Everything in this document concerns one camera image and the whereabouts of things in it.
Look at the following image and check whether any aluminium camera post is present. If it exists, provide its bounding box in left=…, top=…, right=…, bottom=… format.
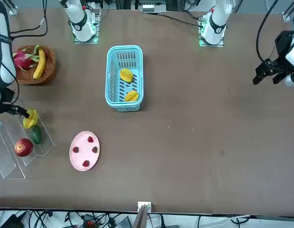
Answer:
left=137, top=201, right=153, bottom=228

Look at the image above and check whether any red apple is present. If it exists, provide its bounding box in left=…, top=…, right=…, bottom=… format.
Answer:
left=14, top=138, right=34, bottom=157

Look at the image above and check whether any pink round plate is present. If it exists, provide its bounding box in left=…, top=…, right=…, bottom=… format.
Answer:
left=69, top=131, right=101, bottom=171

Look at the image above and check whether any blue plastic basket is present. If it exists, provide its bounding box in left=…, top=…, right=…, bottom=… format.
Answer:
left=105, top=45, right=144, bottom=112

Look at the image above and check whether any green avocado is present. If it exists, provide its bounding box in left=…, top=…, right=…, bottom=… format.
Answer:
left=30, top=125, right=42, bottom=145

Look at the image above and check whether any black power adapter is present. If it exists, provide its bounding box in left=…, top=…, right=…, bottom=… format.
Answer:
left=0, top=213, right=24, bottom=228

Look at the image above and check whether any brown wicker basket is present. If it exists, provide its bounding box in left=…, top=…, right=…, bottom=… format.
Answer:
left=12, top=45, right=56, bottom=86

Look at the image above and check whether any yellow banana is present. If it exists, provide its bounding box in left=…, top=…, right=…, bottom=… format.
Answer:
left=33, top=48, right=46, bottom=80

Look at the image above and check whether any black arm cable white marker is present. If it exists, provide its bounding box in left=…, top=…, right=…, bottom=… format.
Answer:
left=9, top=0, right=48, bottom=38

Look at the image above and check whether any yellow star fruit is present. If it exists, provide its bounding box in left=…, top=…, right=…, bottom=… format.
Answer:
left=22, top=108, right=39, bottom=129
left=119, top=68, right=134, bottom=83
left=124, top=90, right=139, bottom=103

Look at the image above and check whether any grey power adapter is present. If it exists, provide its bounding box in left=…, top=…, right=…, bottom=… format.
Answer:
left=118, top=215, right=133, bottom=228

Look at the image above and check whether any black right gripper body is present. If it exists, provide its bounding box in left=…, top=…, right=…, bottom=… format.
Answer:
left=0, top=88, right=16, bottom=114

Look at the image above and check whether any black base cable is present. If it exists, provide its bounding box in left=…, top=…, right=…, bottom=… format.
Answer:
left=156, top=9, right=204, bottom=28

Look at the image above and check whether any pink dragon fruit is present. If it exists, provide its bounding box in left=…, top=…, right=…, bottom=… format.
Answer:
left=12, top=45, right=40, bottom=72

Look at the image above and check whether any white plug block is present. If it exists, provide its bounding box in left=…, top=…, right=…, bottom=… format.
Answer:
left=141, top=2, right=156, bottom=14

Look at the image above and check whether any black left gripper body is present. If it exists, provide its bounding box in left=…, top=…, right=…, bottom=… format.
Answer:
left=274, top=30, right=294, bottom=72

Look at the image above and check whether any red black device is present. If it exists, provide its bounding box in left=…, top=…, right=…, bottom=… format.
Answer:
left=83, top=214, right=98, bottom=228

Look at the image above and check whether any clear acrylic stepped stand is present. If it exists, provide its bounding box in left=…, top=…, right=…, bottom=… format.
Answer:
left=0, top=113, right=58, bottom=179

